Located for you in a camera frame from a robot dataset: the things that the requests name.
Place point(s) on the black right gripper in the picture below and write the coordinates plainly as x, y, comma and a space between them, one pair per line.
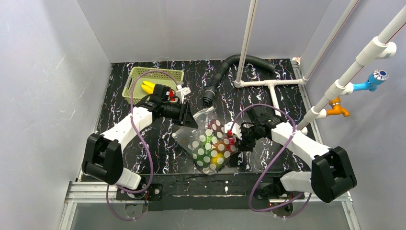
242, 136

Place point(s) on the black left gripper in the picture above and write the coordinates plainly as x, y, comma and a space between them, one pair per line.
184, 112

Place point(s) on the clear zip top bag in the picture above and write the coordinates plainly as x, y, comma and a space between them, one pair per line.
208, 145

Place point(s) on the red fake chili pepper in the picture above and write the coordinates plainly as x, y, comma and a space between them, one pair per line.
172, 96

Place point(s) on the yellow fake banana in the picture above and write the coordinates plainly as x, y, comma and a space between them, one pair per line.
148, 87

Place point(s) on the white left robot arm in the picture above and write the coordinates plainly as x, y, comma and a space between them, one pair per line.
103, 159

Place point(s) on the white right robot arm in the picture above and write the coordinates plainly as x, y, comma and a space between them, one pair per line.
331, 173

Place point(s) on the green fake pepper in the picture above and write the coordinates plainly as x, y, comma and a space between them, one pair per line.
204, 139

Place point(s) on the green plastic basket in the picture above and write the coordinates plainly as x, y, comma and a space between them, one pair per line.
155, 77

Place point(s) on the orange tap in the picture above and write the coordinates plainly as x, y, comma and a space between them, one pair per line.
336, 108

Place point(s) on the blue tap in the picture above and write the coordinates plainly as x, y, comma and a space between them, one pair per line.
376, 78

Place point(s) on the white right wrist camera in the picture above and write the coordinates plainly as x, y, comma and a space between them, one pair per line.
233, 130

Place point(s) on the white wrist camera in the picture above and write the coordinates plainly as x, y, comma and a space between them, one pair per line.
181, 92
233, 130

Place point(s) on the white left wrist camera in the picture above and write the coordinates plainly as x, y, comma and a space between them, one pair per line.
181, 92

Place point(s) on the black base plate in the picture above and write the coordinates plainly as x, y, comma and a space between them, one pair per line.
199, 191

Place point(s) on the aluminium frame rail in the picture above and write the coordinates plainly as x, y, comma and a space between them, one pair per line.
93, 206

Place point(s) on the white PVC pipe frame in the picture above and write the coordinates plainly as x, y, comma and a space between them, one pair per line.
380, 47

